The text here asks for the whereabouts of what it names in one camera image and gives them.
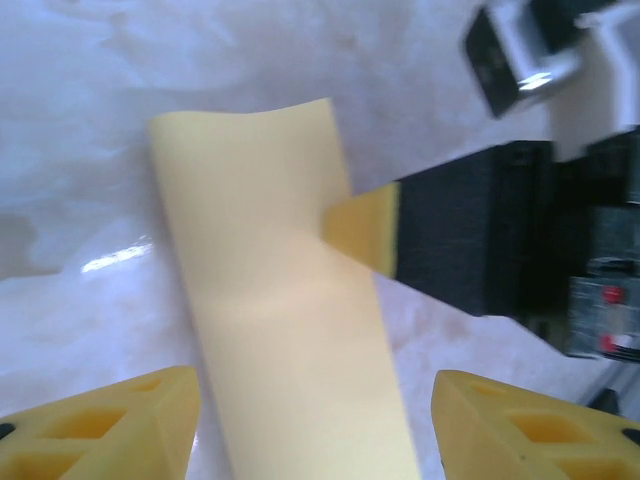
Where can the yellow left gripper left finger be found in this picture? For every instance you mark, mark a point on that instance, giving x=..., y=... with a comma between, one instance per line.
x=110, y=430

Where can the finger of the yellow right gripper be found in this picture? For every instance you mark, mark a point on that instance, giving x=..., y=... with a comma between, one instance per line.
x=430, y=235

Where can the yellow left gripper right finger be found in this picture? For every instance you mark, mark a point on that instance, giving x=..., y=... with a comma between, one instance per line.
x=525, y=440

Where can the yellow paper sheet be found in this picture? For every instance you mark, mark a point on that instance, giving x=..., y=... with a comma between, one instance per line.
x=280, y=300

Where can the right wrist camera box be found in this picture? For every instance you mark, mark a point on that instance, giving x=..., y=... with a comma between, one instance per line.
x=495, y=60

